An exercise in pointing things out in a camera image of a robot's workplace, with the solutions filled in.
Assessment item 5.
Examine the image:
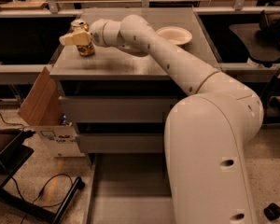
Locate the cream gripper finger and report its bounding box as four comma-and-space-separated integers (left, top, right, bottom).
59, 31, 91, 46

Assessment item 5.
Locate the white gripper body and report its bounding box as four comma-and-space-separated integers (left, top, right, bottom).
90, 19, 108, 47

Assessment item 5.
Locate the orange soda can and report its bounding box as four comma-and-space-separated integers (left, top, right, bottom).
71, 19, 95, 56

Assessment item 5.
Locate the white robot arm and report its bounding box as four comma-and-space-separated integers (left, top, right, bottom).
60, 15, 263, 224

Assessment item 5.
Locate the grey top drawer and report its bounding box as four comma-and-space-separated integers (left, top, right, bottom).
59, 96, 178, 123

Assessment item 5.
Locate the grey drawer cabinet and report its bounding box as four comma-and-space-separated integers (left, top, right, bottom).
49, 7, 224, 170

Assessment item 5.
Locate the grey middle drawer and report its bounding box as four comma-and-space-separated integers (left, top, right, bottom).
76, 134, 163, 153

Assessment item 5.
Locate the grey open bottom drawer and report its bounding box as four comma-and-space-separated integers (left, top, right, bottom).
83, 153, 175, 224

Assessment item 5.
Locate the open cardboard box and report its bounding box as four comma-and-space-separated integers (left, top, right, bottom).
18, 67, 83, 158

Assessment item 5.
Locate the white paper bowl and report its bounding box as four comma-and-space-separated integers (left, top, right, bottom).
156, 26, 192, 47

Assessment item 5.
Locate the black table stand left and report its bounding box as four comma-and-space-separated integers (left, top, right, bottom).
0, 128, 85, 224

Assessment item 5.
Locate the black chair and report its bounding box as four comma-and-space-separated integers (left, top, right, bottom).
229, 10, 280, 67

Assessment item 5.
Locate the black table leg right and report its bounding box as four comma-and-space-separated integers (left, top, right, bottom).
260, 76, 280, 124

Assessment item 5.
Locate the black caster bottom right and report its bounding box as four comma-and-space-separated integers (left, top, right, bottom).
263, 203, 280, 220

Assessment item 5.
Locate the black floor cable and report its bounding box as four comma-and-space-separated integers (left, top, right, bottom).
10, 173, 75, 224

